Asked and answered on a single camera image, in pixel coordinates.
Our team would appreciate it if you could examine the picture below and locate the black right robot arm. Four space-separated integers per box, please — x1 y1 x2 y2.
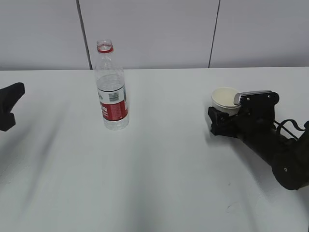
208 106 309 190

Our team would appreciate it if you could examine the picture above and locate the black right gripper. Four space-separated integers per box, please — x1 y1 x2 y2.
208 106 285 155

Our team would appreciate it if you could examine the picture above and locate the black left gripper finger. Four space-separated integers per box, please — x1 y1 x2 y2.
0 82 25 131

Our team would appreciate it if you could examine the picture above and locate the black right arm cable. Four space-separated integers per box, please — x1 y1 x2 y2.
274 118 307 140

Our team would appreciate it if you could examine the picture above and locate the white paper cup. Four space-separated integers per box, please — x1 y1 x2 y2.
211 87 240 116

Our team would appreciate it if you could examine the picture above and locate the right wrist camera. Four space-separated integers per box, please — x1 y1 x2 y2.
233 90 280 121

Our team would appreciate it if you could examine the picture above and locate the Nongfu Spring water bottle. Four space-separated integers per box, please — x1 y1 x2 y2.
94 39 129 131

